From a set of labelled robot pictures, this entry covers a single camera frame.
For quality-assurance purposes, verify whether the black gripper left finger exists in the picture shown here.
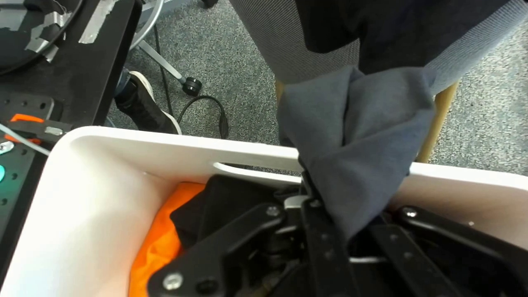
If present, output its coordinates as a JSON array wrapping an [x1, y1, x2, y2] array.
[[146, 197, 352, 297]]

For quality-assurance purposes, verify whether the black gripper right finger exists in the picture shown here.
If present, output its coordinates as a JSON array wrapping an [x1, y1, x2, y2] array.
[[352, 205, 528, 297]]

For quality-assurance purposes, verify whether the orange cloth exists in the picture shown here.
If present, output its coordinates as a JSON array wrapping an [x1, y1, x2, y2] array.
[[128, 180, 207, 297]]

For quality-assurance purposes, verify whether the wooden chair leg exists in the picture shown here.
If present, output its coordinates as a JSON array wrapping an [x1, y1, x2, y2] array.
[[413, 81, 460, 164]]

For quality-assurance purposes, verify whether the white plastic box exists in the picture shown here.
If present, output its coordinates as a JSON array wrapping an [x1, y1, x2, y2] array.
[[0, 124, 528, 297]]

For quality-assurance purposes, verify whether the black shoe white sole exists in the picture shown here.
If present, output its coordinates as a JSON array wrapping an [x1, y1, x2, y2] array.
[[113, 69, 184, 137]]

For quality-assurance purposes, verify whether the white office stool base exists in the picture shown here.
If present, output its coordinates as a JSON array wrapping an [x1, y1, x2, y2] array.
[[128, 0, 202, 98]]

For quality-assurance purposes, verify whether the black floor cable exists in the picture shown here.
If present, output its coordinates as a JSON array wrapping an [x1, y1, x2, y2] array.
[[174, 94, 230, 139]]

